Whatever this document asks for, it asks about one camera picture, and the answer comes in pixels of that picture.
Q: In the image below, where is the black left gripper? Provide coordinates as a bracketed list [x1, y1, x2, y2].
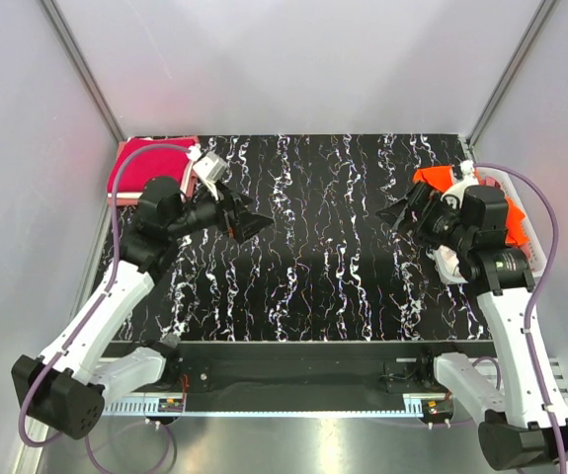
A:
[168, 179, 274, 244]

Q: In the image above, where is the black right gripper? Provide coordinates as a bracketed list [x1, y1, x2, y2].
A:
[375, 180, 474, 254]

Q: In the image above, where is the orange t-shirt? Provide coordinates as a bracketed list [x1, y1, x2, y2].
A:
[412, 165, 529, 248]

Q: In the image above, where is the crimson red t-shirt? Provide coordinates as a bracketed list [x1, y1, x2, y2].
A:
[105, 137, 201, 195]

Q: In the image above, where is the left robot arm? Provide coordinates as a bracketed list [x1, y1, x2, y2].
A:
[11, 177, 274, 447]

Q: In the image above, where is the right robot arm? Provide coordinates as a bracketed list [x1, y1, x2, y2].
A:
[376, 182, 568, 471]

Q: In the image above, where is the folded white t-shirt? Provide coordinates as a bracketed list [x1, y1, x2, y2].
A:
[107, 142, 202, 201]

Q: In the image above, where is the white printed t-shirt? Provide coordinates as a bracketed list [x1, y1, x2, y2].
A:
[433, 246, 466, 285]

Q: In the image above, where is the folded pink t-shirt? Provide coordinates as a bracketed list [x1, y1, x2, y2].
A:
[107, 135, 202, 207]

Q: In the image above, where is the white plastic laundry basket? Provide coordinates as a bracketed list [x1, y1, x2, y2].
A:
[478, 167, 547, 279]

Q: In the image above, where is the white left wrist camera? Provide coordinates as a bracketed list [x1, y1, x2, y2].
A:
[187, 144, 229, 201]

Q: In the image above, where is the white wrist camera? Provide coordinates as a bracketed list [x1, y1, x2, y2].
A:
[442, 160, 479, 210]
[187, 144, 229, 201]

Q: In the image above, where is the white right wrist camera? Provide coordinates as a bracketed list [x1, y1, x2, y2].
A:
[442, 160, 479, 210]

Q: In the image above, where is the aluminium corner post left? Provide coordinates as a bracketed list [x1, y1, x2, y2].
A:
[37, 0, 125, 142]

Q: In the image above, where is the aluminium corner post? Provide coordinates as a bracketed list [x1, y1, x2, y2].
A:
[37, 0, 125, 142]
[465, 0, 559, 148]

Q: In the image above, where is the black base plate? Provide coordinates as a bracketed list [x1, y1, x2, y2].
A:
[122, 340, 475, 415]

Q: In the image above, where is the aluminium front rail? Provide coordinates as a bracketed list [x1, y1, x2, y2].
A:
[31, 357, 568, 421]

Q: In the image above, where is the aluminium corner post right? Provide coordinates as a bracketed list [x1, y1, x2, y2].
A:
[465, 0, 559, 148]

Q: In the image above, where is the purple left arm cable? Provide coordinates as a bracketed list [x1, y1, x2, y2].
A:
[19, 142, 201, 474]

